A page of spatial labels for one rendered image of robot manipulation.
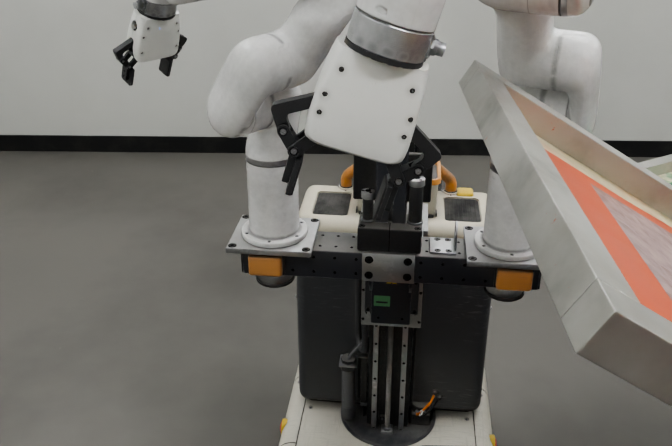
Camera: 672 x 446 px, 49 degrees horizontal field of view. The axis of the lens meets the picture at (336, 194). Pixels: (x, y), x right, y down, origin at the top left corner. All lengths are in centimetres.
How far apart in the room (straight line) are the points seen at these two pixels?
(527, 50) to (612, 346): 74
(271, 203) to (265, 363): 165
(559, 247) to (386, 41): 23
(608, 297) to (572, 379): 250
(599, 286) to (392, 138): 27
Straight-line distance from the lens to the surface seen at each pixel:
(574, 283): 52
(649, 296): 70
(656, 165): 228
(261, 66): 114
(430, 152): 71
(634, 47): 490
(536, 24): 114
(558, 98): 125
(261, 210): 135
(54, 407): 291
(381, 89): 67
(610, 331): 49
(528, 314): 329
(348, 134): 69
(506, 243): 135
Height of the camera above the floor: 180
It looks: 25 degrees down
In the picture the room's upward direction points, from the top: straight up
